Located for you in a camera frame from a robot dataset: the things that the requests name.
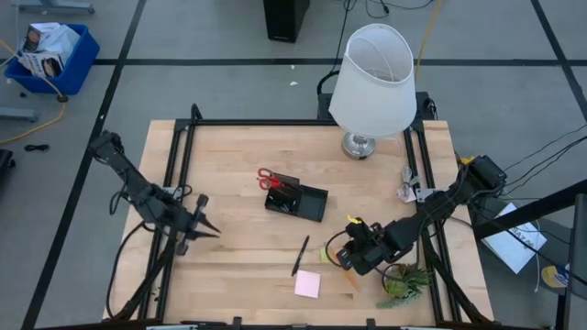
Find white printed cardboard box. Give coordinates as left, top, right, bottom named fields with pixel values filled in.
left=481, top=205, right=548, bottom=275

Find yellow round object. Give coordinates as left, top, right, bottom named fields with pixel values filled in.
left=540, top=264, right=570, bottom=291

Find potted green succulent plant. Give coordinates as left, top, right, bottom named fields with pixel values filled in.
left=376, top=260, right=435, bottom=310

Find yellow hanging cable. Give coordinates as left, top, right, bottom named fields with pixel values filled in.
left=414, top=0, right=447, bottom=86
left=0, top=38, right=69, bottom=146

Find red handled scissors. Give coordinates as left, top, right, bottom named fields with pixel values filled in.
left=256, top=167, right=286, bottom=192

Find white shade silver table lamp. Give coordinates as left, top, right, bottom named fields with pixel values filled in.
left=327, top=22, right=418, bottom=160

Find white lamp cord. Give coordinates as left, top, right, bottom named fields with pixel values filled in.
left=393, top=135, right=421, bottom=203

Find grey metal table foot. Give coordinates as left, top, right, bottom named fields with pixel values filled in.
left=0, top=107, right=39, bottom=124
left=17, top=0, right=96, bottom=16

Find black computer tower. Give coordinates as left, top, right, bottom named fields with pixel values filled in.
left=262, top=0, right=311, bottom=45

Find grey metal post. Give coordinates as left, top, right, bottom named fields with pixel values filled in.
left=567, top=192, right=587, bottom=330

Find black metal beam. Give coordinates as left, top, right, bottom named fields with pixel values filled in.
left=471, top=178, right=587, bottom=241

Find blue plastic bin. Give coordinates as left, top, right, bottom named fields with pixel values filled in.
left=3, top=22, right=101, bottom=97

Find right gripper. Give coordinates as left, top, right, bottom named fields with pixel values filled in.
left=348, top=221, right=405, bottom=278

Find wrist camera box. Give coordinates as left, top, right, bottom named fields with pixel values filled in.
left=336, top=246, right=358, bottom=271
left=162, top=201, right=194, bottom=230

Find black aluminium table frame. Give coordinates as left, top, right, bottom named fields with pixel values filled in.
left=103, top=103, right=494, bottom=330

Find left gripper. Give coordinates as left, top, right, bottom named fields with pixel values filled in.
left=172, top=193, right=222, bottom=257

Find orange pencil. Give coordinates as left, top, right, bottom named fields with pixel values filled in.
left=342, top=269, right=362, bottom=293

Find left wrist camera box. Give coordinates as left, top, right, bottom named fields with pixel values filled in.
left=162, top=201, right=194, bottom=230

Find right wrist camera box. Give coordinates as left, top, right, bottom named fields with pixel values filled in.
left=336, top=246, right=358, bottom=271

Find black mesh desk organizer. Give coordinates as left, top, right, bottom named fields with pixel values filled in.
left=263, top=172, right=329, bottom=225

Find black right camera cable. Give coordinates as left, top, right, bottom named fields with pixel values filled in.
left=324, top=228, right=352, bottom=270

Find white printed package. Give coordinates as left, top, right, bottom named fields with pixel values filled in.
left=20, top=21, right=82, bottom=59
left=17, top=50, right=65, bottom=79

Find pink sticky note pad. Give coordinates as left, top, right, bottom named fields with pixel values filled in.
left=293, top=269, right=322, bottom=300

